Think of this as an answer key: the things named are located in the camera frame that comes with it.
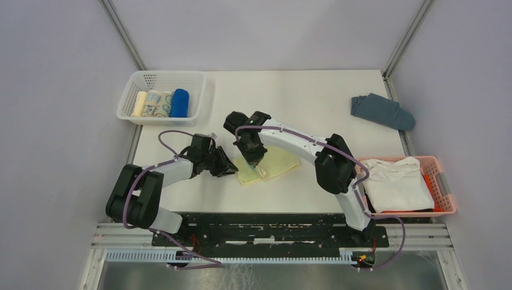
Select aluminium frame rails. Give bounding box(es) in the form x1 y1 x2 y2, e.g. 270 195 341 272
80 223 468 289

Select purple cable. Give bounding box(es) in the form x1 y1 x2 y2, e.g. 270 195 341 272
121 129 223 271
234 124 407 272

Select green yellow towel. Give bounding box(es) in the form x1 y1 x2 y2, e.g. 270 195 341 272
232 146 301 185

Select white cloth in pink basket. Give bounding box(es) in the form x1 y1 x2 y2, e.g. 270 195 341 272
361 156 435 213

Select patterned rolled towel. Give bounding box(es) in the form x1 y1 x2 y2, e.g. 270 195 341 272
153 92 173 118
141 91 161 117

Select white cable duct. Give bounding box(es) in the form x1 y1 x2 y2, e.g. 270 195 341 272
105 249 357 265

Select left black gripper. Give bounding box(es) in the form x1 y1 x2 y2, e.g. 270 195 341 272
202 146 238 178

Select cream rolled towel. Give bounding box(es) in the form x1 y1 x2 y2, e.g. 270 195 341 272
130 91 147 117

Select patterned rolled towel right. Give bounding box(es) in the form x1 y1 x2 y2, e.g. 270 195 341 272
153 92 173 118

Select grey blue towel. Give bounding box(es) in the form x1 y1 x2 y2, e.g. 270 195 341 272
350 93 415 131

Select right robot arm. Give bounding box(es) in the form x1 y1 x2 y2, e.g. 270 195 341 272
223 111 376 247

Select orange item in basket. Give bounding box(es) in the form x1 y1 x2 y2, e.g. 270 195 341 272
422 174 444 212

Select white plastic basket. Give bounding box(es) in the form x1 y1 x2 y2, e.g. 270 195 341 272
117 71 206 127

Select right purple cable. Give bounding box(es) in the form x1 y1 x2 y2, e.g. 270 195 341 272
234 124 407 272

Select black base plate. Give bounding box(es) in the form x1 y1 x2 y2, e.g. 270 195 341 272
172 213 398 259

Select patterned rolled towel left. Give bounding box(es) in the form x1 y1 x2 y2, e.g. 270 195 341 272
141 91 161 117

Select pink plastic basket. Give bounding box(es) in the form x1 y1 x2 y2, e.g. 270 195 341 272
359 156 457 218

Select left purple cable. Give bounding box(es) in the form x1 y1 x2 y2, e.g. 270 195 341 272
121 129 223 271

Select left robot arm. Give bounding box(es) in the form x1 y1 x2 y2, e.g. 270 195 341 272
106 134 238 246

